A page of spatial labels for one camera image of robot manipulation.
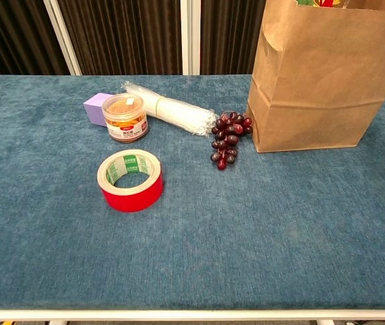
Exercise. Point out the red yellow feather toy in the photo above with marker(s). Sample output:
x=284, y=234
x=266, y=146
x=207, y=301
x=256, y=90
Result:
x=317, y=2

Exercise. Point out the brown paper carrier bag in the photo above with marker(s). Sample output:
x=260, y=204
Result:
x=314, y=67

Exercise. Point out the dark red grape bunch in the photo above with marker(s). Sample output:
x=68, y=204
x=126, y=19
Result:
x=229, y=135

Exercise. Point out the bundle of clear straws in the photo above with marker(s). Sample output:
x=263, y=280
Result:
x=172, y=110

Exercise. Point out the red tape roll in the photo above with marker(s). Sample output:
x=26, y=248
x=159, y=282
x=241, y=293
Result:
x=131, y=199

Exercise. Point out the clear jar of rubber bands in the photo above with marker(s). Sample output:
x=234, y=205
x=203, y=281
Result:
x=126, y=125

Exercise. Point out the purple cube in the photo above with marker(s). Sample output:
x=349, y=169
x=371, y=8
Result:
x=92, y=108

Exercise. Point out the black pleated curtain panel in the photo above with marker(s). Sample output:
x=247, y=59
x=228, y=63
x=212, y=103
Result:
x=128, y=34
x=229, y=34
x=9, y=34

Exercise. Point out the blue table cover cloth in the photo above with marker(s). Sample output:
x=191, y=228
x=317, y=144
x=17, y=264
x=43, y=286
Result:
x=43, y=203

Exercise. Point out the white partition post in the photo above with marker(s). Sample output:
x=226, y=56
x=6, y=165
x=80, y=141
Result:
x=190, y=34
x=62, y=37

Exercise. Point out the white table frame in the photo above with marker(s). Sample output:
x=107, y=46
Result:
x=178, y=315

